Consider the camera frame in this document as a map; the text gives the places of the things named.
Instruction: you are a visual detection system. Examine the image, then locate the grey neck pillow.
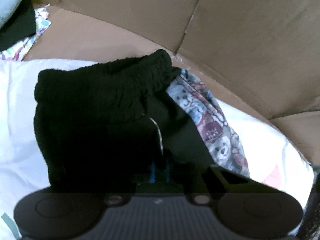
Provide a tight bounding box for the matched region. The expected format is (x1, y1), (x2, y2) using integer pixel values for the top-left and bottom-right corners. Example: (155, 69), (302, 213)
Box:
(0, 0), (28, 29)

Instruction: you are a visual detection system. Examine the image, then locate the black cloth under neck pillow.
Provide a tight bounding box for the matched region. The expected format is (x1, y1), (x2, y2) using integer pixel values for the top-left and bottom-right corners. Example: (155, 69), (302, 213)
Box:
(1, 0), (36, 51)

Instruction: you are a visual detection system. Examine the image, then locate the black bear pattern garment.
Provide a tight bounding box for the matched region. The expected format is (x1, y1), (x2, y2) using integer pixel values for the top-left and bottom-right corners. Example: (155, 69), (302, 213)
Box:
(34, 49), (249, 195)

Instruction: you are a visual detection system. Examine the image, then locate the cream bear print quilt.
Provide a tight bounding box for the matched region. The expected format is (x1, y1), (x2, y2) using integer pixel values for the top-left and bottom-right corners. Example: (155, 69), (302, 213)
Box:
(1, 60), (316, 239)

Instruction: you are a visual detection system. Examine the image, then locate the brown cardboard box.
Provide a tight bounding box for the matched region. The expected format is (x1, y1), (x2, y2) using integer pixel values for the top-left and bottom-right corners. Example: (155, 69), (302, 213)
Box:
(27, 0), (319, 164)

